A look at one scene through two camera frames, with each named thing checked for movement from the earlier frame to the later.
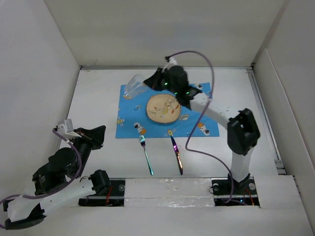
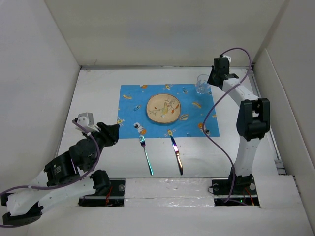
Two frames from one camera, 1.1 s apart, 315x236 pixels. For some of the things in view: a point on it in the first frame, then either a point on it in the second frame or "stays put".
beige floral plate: [163, 108] stays put
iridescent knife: [179, 158] stays put
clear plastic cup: [135, 85] -> [203, 84]
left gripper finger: [96, 136] -> [109, 134]
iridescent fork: [142, 139] stays put
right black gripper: [154, 81] -> [211, 80]
